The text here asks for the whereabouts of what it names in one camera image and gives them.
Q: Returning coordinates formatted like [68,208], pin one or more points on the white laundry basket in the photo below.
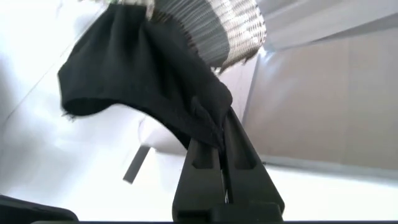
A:
[224,28]

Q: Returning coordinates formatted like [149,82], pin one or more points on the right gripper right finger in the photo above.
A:
[248,186]

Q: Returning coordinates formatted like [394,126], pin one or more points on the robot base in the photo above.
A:
[31,211]

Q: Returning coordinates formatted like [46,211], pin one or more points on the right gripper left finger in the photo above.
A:
[196,186]

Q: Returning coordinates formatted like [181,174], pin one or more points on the black shorts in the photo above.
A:
[140,68]

